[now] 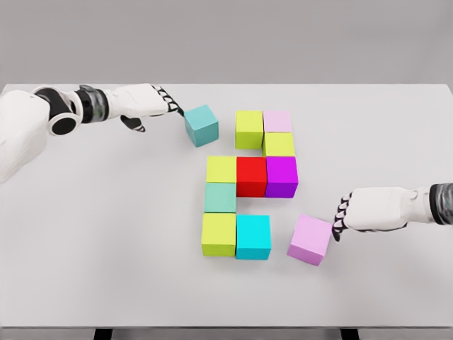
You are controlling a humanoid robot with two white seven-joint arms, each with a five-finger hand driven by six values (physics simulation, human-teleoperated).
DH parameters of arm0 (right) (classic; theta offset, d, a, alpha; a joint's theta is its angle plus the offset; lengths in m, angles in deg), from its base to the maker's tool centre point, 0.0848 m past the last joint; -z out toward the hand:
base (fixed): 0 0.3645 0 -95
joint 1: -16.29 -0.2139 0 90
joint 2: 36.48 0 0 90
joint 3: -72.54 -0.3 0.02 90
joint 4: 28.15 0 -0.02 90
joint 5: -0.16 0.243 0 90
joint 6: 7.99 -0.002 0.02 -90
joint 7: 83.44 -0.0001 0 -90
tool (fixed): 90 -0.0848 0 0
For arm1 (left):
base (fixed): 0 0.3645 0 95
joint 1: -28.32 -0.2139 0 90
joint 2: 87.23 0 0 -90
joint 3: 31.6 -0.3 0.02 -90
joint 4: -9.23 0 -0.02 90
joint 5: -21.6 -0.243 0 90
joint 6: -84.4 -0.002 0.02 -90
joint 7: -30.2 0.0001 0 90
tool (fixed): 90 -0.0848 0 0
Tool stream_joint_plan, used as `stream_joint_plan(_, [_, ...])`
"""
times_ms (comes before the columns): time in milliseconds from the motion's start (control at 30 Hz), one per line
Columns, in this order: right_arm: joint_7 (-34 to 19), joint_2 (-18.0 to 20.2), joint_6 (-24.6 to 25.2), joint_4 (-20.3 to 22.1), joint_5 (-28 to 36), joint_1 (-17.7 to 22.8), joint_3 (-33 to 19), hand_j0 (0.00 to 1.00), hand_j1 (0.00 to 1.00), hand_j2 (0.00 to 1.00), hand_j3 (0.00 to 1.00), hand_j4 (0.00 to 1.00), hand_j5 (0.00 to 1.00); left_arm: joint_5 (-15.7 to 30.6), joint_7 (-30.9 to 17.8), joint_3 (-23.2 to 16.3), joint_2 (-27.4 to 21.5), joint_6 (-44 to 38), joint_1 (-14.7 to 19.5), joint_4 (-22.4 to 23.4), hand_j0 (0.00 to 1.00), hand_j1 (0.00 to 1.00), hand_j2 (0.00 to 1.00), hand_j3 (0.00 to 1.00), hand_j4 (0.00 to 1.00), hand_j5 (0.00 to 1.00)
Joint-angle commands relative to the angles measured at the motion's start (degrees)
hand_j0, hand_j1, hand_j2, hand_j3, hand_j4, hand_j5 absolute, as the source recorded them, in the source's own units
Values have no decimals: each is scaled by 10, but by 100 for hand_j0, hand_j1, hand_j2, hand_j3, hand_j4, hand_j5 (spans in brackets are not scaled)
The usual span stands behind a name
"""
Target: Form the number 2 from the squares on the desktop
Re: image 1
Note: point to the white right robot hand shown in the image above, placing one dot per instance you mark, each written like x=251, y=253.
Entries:
x=371, y=209

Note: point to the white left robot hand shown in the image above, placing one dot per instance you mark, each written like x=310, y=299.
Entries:
x=141, y=101

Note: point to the teal blue cube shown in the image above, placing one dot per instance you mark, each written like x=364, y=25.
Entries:
x=201, y=124

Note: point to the lilac pink cube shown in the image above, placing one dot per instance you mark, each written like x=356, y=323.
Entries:
x=308, y=239

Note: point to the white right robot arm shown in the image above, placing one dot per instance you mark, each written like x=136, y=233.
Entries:
x=430, y=207

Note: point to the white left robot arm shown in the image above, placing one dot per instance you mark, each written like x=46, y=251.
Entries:
x=21, y=120

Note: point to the purple cube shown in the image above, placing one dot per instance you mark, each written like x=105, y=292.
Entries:
x=282, y=175

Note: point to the yellow-green cube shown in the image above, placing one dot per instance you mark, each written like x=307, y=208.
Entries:
x=279, y=144
x=218, y=233
x=221, y=169
x=248, y=129

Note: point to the cyan cube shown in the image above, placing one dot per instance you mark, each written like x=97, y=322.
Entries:
x=253, y=235

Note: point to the mint green cube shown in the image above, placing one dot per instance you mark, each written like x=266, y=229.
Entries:
x=220, y=197

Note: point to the red cube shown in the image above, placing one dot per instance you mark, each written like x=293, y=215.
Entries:
x=251, y=175

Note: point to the pale pink cube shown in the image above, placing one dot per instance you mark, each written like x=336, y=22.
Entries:
x=277, y=121

